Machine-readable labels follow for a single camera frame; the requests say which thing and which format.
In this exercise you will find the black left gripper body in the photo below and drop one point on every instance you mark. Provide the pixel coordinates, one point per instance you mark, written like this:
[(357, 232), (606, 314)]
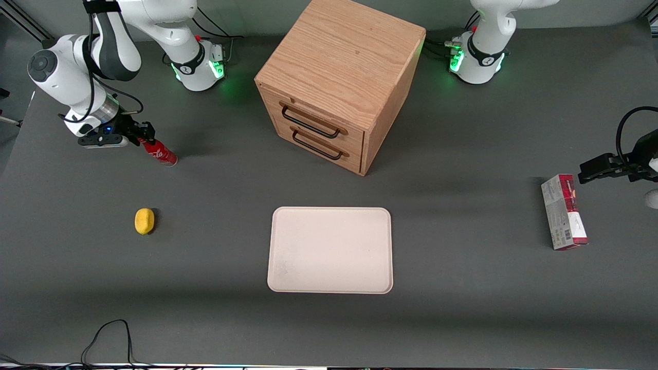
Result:
[(639, 160)]

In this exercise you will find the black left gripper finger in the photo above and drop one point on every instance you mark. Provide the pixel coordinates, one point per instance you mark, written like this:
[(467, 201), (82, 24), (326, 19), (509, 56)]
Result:
[(609, 172), (604, 162)]

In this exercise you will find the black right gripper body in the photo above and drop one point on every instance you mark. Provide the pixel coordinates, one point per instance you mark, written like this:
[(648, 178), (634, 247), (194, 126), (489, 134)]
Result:
[(125, 125)]

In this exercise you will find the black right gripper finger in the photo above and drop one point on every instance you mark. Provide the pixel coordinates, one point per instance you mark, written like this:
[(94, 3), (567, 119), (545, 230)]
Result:
[(145, 130), (136, 141)]

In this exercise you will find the red coke bottle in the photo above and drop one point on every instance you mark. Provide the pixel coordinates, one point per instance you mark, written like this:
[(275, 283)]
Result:
[(160, 153)]

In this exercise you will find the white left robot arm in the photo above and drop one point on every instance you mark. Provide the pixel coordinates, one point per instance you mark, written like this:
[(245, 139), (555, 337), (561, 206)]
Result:
[(486, 51)]

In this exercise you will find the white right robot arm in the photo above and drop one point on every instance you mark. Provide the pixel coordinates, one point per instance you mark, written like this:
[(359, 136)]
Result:
[(77, 77)]

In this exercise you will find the beige plastic tray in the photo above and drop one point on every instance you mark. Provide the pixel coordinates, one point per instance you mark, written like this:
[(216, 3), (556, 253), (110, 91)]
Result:
[(330, 250)]

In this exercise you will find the grey and red carton box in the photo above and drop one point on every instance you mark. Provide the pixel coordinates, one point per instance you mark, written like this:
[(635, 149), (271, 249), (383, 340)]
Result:
[(563, 213)]

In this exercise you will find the yellow lemon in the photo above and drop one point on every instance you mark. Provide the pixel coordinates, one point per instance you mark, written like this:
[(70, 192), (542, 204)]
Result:
[(144, 221)]

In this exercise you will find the wooden drawer front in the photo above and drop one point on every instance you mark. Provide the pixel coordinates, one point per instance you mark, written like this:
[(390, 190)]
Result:
[(349, 162), (308, 110)]

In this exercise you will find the wooden drawer cabinet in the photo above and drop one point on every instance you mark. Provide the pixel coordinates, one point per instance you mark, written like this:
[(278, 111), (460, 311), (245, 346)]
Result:
[(342, 56)]

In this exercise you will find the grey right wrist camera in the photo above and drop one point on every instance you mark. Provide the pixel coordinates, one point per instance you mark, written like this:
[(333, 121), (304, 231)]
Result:
[(103, 140)]

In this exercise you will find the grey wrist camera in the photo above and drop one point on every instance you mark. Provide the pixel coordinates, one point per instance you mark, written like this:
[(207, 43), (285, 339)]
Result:
[(103, 140), (653, 199)]

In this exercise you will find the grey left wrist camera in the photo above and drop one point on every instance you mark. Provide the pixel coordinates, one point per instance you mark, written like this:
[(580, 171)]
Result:
[(653, 199)]

